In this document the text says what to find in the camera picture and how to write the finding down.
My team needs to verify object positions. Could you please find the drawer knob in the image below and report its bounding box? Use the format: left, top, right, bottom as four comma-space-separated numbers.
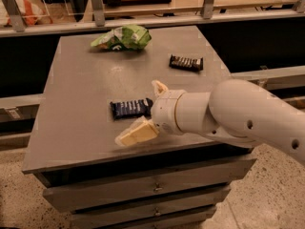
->
153, 183, 163, 193
154, 207, 162, 217

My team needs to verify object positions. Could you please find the top drawer knob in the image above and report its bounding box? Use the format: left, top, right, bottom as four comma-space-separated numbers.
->
153, 183, 163, 193

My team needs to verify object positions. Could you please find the middle drawer knob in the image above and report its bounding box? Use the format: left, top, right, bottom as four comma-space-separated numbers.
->
154, 207, 162, 217

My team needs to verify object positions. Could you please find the blue rxbar blueberry bar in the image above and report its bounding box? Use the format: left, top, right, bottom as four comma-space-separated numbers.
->
110, 98, 153, 119

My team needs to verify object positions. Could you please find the grey drawer cabinet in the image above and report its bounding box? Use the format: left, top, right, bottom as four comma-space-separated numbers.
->
23, 27, 254, 229

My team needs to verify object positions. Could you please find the brown rxbar chocolate bar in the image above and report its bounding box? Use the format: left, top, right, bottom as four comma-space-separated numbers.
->
169, 55, 203, 72

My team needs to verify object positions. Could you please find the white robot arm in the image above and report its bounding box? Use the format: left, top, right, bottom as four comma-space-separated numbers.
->
115, 79, 305, 163

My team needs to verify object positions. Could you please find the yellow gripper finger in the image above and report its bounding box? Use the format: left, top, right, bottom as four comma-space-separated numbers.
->
152, 80, 168, 97
114, 116, 159, 147

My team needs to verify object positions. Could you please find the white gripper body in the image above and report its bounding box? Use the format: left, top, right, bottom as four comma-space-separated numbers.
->
151, 90, 185, 135

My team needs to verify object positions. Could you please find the green chip bag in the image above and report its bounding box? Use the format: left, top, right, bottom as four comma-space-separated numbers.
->
91, 25, 152, 51

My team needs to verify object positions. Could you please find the orange white striped cloth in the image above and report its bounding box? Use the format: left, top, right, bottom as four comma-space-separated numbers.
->
0, 0, 52, 26

